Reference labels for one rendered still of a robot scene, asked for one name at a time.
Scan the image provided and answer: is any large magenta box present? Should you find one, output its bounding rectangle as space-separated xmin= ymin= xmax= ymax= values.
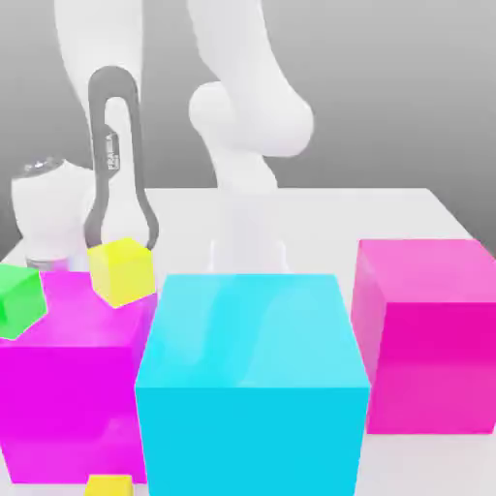
xmin=0 ymin=269 xmax=159 ymax=486

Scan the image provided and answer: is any small green cube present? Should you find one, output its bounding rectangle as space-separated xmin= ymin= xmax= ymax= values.
xmin=0 ymin=263 xmax=48 ymax=342

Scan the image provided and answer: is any small yellow cube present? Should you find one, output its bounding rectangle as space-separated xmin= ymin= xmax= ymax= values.
xmin=83 ymin=474 xmax=135 ymax=496
xmin=86 ymin=236 xmax=157 ymax=310

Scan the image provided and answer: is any large pink box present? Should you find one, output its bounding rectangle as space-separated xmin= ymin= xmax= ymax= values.
xmin=351 ymin=238 xmax=496 ymax=436

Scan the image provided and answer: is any large cyan box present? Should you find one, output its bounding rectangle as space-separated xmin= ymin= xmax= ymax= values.
xmin=134 ymin=273 xmax=372 ymax=496

